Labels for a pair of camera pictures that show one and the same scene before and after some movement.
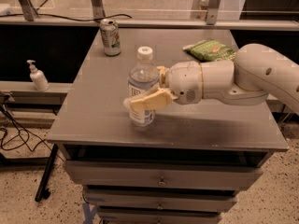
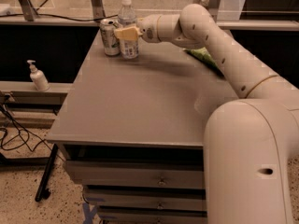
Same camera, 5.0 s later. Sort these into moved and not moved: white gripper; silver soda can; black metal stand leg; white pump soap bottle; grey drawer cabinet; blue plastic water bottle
Moved: blue plastic water bottle; white gripper
Not moved: white pump soap bottle; silver soda can; grey drawer cabinet; black metal stand leg
